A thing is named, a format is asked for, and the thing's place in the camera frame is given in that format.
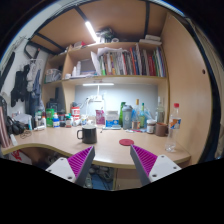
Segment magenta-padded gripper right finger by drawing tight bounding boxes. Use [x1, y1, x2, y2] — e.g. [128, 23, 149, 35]
[129, 144, 183, 186]

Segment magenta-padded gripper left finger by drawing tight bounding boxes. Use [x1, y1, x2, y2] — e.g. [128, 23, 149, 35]
[45, 145, 96, 188]

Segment clear red-capped water bottle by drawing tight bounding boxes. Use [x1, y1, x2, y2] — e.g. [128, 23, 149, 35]
[164, 102, 183, 153]

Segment brown mug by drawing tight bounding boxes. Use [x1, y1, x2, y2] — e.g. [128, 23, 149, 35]
[154, 122, 169, 137]

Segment dark jar with white lid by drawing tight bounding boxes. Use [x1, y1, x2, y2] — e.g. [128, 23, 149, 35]
[146, 119, 157, 135]

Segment black mug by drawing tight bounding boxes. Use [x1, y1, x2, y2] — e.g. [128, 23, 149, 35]
[76, 124, 98, 145]

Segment flat round red coaster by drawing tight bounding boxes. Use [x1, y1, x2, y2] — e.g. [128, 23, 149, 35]
[118, 138, 135, 147]

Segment green canister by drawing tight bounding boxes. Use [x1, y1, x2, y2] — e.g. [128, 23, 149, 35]
[45, 107, 55, 128]

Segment small green bottle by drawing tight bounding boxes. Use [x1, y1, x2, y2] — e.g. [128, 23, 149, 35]
[139, 102, 148, 129]

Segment tall clear glass bottle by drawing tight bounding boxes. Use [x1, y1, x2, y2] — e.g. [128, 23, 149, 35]
[155, 96, 166, 124]

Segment red and white container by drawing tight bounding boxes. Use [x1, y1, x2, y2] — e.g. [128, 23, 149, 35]
[70, 106, 81, 121]

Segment yellow-capped clear bottle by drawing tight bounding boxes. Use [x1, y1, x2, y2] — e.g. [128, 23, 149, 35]
[132, 98, 142, 130]

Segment grey shaker bottle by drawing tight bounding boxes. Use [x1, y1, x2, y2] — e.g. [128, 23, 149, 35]
[121, 104, 134, 130]

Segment pink pouch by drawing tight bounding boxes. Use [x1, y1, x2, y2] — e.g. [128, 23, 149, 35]
[95, 109, 106, 127]

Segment blue and white carton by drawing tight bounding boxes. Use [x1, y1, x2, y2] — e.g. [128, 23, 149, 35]
[105, 110, 120, 129]

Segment white power strip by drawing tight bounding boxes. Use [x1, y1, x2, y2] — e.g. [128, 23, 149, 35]
[87, 95, 104, 103]

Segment hanging dark clothes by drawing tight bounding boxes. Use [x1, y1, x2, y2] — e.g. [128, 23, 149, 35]
[9, 59, 43, 114]

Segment white desk lamp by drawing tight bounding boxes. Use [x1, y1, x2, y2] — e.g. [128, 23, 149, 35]
[82, 82, 115, 102]

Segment wooden shelf unit with books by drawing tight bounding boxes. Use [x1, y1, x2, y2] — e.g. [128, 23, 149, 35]
[41, 33, 170, 88]

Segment ceiling tube light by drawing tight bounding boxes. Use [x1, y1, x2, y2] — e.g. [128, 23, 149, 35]
[84, 20, 100, 43]

